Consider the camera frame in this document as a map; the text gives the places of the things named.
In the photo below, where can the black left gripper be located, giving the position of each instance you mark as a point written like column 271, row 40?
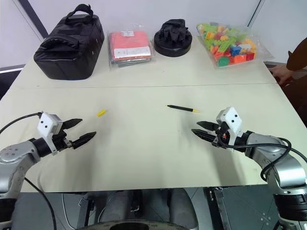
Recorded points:
column 60, row 141

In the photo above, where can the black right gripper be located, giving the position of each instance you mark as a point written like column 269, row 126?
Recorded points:
column 220, row 135

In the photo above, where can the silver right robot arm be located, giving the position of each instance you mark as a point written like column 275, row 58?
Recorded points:
column 280, row 165

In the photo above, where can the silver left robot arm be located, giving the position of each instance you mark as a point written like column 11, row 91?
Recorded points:
column 14, row 158

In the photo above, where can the yellow pen cap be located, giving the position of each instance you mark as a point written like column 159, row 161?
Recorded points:
column 101, row 112

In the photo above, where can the black pen with yellow tip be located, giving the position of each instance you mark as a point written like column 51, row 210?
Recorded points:
column 183, row 108

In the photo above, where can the person's bare hand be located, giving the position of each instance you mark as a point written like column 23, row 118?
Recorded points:
column 283, row 74

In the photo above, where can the black padded carry bag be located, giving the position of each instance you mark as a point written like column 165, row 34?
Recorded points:
column 69, row 45

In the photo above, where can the bag of colourful building blocks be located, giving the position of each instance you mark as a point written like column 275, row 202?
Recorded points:
column 230, row 45

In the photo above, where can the black round base with cloth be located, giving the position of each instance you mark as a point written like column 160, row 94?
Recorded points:
column 173, row 38

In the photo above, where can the red cloth in plastic bag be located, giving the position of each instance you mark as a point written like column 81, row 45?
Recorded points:
column 130, row 46

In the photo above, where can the person's brown sleeve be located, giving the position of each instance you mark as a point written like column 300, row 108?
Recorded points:
column 297, row 57

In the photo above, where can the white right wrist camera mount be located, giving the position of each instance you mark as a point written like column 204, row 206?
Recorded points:
column 231, row 121

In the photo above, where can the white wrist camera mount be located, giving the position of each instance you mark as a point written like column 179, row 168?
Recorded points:
column 231, row 121
column 48, row 125

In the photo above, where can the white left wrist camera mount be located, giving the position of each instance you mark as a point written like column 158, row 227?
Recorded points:
column 48, row 125

